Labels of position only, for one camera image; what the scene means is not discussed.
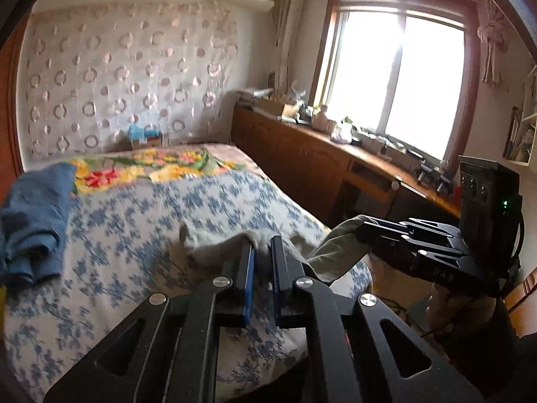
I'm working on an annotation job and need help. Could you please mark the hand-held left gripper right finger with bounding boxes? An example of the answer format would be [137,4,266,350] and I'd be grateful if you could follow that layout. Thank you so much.
[271,235,483,403]

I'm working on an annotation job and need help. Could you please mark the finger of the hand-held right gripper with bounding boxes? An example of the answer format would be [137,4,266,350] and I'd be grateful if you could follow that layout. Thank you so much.
[356,216,460,244]
[367,237,475,280]

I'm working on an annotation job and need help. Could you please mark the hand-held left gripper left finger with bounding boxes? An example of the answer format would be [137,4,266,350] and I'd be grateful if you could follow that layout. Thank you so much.
[44,243,256,403]

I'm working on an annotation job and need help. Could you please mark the grey pants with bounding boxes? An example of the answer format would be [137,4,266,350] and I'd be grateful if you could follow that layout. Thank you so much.
[178,215,380,292]

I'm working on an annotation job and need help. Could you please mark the person's right forearm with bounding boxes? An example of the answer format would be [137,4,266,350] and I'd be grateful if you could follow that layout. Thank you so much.
[445,300,535,391]

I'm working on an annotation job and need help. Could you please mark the person's right hand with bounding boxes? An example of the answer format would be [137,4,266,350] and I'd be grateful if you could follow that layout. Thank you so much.
[426,283,496,337]

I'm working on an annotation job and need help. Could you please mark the clear bottle with green cap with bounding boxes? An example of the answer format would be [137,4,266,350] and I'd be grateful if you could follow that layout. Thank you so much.
[331,117,353,141]

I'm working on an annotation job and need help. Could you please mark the bed with blue floral sheet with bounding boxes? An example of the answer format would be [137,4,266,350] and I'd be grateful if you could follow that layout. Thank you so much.
[4,143,374,403]

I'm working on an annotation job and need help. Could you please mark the long wooden cabinet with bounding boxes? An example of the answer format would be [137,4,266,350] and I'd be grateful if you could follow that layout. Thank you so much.
[231,105,462,236]

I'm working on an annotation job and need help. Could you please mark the white jug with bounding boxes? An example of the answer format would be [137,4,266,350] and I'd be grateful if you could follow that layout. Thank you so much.
[312,107,336,133]

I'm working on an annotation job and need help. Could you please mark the wooden framed window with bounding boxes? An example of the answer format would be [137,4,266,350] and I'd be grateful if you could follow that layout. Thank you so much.
[310,0,481,169]

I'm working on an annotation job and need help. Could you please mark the colourful floral blanket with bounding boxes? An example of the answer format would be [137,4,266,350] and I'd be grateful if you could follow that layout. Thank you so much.
[69,143,252,196]

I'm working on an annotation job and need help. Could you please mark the small cardboard box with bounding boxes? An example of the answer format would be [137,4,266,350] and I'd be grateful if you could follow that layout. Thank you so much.
[129,134,163,151]

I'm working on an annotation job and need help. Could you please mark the open cardboard box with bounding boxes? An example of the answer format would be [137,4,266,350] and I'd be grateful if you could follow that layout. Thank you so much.
[252,98,286,116]

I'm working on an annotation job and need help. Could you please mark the stack of papers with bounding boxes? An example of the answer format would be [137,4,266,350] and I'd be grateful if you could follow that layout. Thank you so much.
[235,88,273,101]

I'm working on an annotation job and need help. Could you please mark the pale window curtain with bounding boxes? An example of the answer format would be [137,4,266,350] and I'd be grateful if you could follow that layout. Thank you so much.
[275,0,305,89]

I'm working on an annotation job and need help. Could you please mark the blue jeans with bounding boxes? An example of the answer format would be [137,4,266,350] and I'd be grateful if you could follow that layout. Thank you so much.
[0,162,78,288]

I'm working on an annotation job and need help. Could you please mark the wooden slatted wardrobe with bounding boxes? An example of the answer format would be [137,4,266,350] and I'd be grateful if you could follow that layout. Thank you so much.
[0,12,30,185]

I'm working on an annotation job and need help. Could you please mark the white wall shelf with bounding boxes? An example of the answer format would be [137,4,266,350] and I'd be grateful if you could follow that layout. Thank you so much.
[501,65,537,169]

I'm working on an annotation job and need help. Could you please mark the knotted rope tassel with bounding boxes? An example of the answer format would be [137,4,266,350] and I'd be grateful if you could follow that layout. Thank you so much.
[476,0,508,89]

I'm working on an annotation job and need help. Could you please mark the circle-patterned wall curtain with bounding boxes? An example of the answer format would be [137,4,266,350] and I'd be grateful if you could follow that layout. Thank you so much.
[19,0,240,160]

